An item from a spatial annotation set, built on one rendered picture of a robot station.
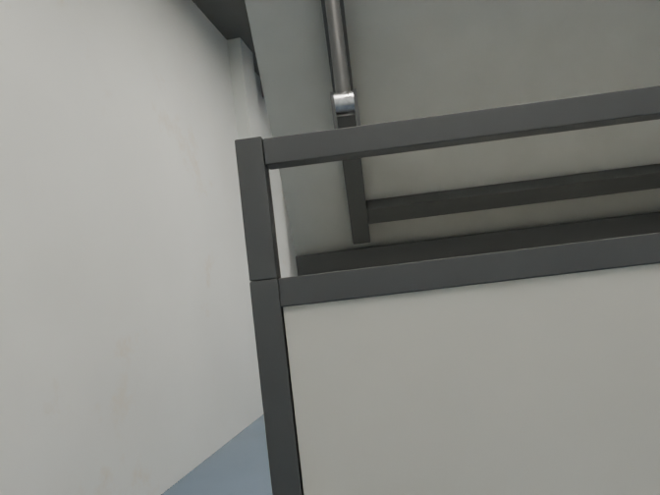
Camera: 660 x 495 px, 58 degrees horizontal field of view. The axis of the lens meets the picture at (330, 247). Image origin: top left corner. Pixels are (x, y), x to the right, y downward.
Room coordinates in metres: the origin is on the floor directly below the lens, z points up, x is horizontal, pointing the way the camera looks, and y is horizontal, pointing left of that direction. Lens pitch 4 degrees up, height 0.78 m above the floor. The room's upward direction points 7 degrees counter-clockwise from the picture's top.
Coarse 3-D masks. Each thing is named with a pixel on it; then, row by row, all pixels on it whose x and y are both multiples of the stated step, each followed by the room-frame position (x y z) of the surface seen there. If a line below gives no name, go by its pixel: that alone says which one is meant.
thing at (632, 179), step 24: (360, 168) 1.24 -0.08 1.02; (624, 168) 1.30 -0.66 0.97; (648, 168) 1.28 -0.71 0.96; (360, 192) 1.27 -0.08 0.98; (432, 192) 1.32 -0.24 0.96; (456, 192) 1.31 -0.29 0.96; (480, 192) 1.29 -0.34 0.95; (504, 192) 1.29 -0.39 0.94; (528, 192) 1.29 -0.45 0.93; (552, 192) 1.29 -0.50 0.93; (576, 192) 1.29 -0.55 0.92; (600, 192) 1.29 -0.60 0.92; (360, 216) 1.31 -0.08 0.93; (384, 216) 1.31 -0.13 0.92; (408, 216) 1.32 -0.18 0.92; (360, 240) 1.35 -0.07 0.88
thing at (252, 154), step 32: (608, 96) 0.79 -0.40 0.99; (640, 96) 0.79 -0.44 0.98; (352, 128) 0.81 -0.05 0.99; (384, 128) 0.80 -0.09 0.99; (416, 128) 0.80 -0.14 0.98; (448, 128) 0.80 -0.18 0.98; (480, 128) 0.80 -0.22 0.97; (512, 128) 0.79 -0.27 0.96; (544, 128) 0.79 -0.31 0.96; (576, 128) 0.81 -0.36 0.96; (256, 160) 0.81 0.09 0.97; (288, 160) 0.81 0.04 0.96; (320, 160) 0.83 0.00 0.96; (256, 192) 0.81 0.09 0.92; (256, 224) 0.81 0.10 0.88; (256, 256) 0.81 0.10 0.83
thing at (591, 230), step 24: (624, 216) 1.36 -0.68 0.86; (648, 216) 1.35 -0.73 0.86; (432, 240) 1.38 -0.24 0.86; (456, 240) 1.38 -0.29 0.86; (480, 240) 1.37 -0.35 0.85; (504, 240) 1.37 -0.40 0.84; (528, 240) 1.37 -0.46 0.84; (552, 240) 1.37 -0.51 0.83; (576, 240) 1.36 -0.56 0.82; (312, 264) 1.40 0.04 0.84; (336, 264) 1.39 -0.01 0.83; (360, 264) 1.39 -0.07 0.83; (384, 264) 1.39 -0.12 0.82
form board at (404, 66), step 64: (256, 0) 1.06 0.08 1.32; (320, 0) 1.06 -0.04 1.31; (384, 0) 1.07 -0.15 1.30; (448, 0) 1.07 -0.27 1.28; (512, 0) 1.07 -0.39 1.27; (576, 0) 1.08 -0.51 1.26; (640, 0) 1.08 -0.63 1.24; (320, 64) 1.14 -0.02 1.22; (384, 64) 1.14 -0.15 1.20; (448, 64) 1.14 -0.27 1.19; (512, 64) 1.15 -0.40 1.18; (576, 64) 1.15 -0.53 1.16; (640, 64) 1.16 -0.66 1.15; (320, 128) 1.22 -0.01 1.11; (640, 128) 1.24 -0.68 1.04; (320, 192) 1.32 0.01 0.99; (384, 192) 1.32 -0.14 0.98; (640, 192) 1.34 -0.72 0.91
